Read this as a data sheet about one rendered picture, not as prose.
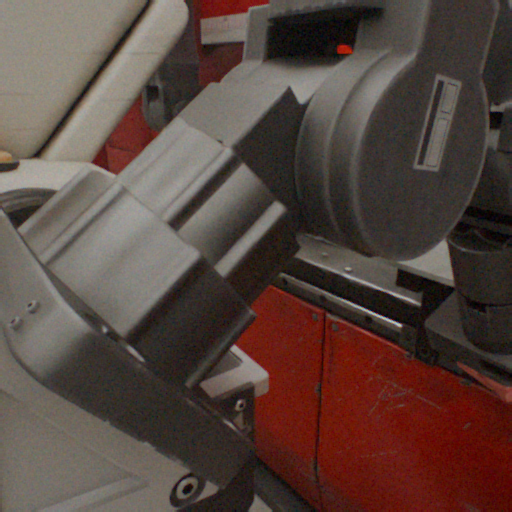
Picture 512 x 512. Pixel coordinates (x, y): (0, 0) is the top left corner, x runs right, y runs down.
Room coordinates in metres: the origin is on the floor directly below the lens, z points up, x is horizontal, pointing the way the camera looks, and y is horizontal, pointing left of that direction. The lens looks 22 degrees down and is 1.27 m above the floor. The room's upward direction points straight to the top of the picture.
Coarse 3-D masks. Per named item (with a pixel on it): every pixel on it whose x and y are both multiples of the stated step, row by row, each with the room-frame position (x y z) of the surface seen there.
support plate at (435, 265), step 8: (440, 248) 0.70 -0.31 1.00; (424, 256) 0.67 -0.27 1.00; (432, 256) 0.67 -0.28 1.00; (440, 256) 0.67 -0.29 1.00; (448, 256) 0.67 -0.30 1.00; (392, 264) 0.65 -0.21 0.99; (400, 264) 0.64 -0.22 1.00; (408, 264) 0.63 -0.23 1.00; (416, 264) 0.63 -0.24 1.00; (424, 264) 0.63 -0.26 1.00; (432, 264) 0.63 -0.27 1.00; (440, 264) 0.63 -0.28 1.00; (448, 264) 0.63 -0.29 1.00; (416, 272) 0.62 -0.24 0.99; (424, 272) 0.61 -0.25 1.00; (432, 272) 0.60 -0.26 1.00; (440, 272) 0.60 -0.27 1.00; (448, 272) 0.60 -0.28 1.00; (440, 280) 0.59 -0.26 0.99; (448, 280) 0.58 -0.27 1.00
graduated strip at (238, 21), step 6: (246, 12) 1.29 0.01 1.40; (210, 18) 1.40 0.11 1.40; (216, 18) 1.38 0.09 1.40; (222, 18) 1.36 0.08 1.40; (228, 18) 1.34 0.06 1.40; (234, 18) 1.32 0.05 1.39; (240, 18) 1.30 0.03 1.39; (246, 18) 1.29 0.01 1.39; (204, 24) 1.42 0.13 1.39; (210, 24) 1.40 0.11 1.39; (216, 24) 1.38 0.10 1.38; (222, 24) 1.36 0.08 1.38; (228, 24) 1.34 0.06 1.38; (234, 24) 1.32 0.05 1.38; (240, 24) 1.30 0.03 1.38; (246, 24) 1.29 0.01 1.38; (204, 30) 1.42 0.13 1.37; (210, 30) 1.40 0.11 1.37; (216, 30) 1.38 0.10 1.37
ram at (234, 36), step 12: (204, 0) 1.42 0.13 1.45; (216, 0) 1.38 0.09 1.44; (228, 0) 1.34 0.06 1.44; (240, 0) 1.30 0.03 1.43; (252, 0) 1.27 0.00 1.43; (264, 0) 1.24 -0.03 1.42; (204, 12) 1.42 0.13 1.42; (216, 12) 1.38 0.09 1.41; (228, 12) 1.34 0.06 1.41; (240, 12) 1.31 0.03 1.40; (204, 36) 1.43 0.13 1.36; (216, 36) 1.38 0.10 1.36; (228, 36) 1.34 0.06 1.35; (240, 36) 1.31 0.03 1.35
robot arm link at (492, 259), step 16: (464, 224) 0.30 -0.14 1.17; (448, 240) 0.30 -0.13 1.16; (464, 240) 0.29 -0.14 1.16; (480, 240) 0.28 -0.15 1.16; (496, 240) 0.28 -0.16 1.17; (464, 256) 0.29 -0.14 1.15; (480, 256) 0.28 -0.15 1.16; (496, 256) 0.27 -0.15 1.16; (464, 272) 0.29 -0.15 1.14; (480, 272) 0.28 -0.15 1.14; (496, 272) 0.28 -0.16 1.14; (464, 288) 0.30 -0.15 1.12; (480, 288) 0.29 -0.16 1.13; (496, 288) 0.28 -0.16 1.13; (496, 304) 0.28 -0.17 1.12
